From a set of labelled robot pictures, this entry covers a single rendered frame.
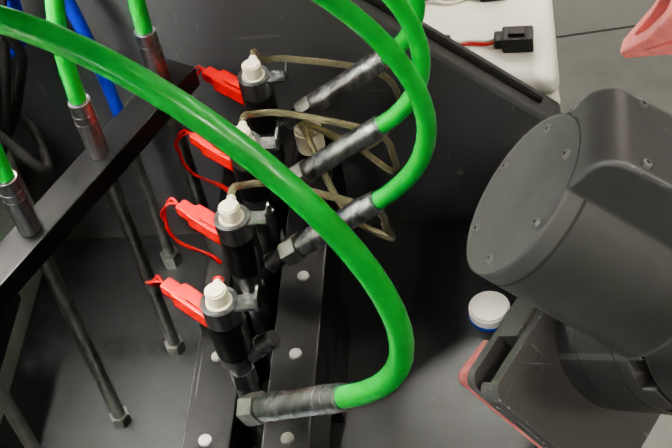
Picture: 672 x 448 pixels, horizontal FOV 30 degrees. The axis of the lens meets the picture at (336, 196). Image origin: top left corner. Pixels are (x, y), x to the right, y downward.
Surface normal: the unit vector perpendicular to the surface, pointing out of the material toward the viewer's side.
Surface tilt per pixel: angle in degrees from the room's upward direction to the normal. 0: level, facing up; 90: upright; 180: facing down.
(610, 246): 57
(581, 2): 0
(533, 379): 46
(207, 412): 0
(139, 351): 0
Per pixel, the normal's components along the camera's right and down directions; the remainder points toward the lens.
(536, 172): -0.84, -0.47
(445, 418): -0.14, -0.68
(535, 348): 0.36, -0.11
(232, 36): -0.06, 0.73
